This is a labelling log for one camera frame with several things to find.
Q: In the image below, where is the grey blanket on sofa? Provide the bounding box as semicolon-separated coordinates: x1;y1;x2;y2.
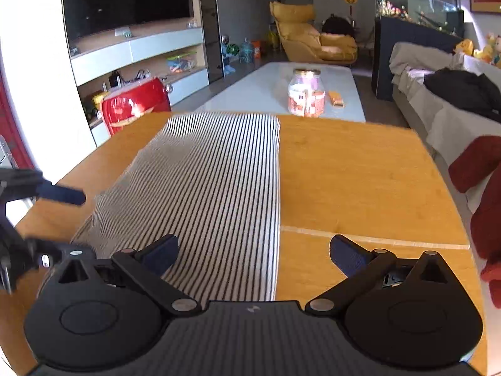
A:
389;42;464;84

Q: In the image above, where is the black white striped shirt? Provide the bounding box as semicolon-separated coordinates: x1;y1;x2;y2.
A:
74;112;280;303

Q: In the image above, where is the glass fish tank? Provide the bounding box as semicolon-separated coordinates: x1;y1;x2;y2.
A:
377;0;464;37

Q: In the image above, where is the blue water bottle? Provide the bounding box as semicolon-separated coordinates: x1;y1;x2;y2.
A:
239;37;255;64

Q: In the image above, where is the orange small box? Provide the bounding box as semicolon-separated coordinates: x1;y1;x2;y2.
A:
328;91;345;109

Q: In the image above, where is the yellow armchair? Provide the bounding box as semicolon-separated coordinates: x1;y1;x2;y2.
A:
269;2;358;65

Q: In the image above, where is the white coffee table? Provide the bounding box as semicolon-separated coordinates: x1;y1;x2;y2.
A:
198;62;366;122

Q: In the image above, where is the white shelf unit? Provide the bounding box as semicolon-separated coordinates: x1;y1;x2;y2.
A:
68;15;211;146

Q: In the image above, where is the black garment on sofa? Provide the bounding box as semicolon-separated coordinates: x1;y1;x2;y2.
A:
424;68;501;123

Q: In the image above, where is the glass jar gold lid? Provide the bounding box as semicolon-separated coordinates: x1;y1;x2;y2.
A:
288;68;325;118

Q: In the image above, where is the dark red garment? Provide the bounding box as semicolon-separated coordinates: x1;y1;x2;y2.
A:
448;135;500;308

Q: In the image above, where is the yellow duck plush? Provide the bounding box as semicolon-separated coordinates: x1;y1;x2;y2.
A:
453;39;475;56

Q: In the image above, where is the grey sofa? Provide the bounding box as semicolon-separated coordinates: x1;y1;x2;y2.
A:
388;41;501;212

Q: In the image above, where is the clear plastic storage box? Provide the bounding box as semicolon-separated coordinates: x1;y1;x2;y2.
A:
167;50;197;75

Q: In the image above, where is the red suitcase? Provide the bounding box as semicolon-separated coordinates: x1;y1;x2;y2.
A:
100;77;171;136

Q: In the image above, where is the dark blue tank cabinet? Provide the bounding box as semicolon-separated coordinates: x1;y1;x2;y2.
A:
372;17;461;101

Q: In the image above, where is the small doll plush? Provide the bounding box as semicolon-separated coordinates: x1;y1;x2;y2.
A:
473;33;501;68

